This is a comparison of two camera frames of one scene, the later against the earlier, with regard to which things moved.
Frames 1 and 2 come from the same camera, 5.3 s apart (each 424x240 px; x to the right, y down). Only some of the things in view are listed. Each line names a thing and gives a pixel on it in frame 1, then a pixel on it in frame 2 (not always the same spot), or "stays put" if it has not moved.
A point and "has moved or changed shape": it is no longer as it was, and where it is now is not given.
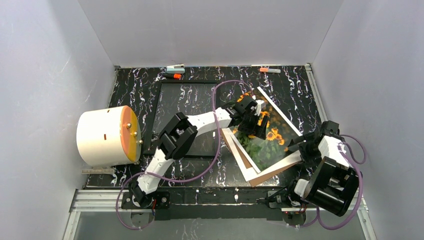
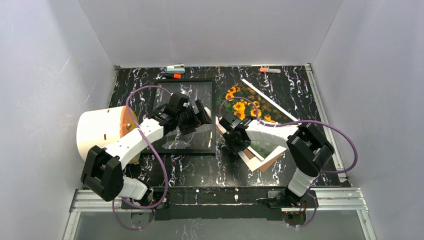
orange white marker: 269,70 stays put
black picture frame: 189,98 stays put
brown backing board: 255,182 to 264,168
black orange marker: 177,76 stays put
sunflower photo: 280,133 has moved or changed shape
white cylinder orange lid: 110,136 stays put
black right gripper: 305,145 to 234,141
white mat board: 249,174 to 252,163
